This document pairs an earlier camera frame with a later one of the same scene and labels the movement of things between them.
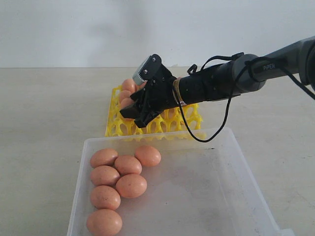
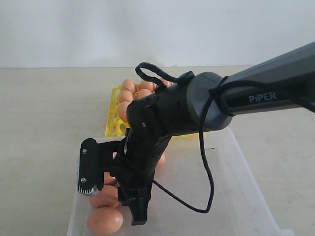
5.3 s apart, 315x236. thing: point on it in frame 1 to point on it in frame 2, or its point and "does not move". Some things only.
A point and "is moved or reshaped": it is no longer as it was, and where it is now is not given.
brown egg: (148, 156) is moved or reshaped
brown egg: (129, 84) does not move
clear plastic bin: (196, 189) does not move
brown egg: (105, 197) does not move
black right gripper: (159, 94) to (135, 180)
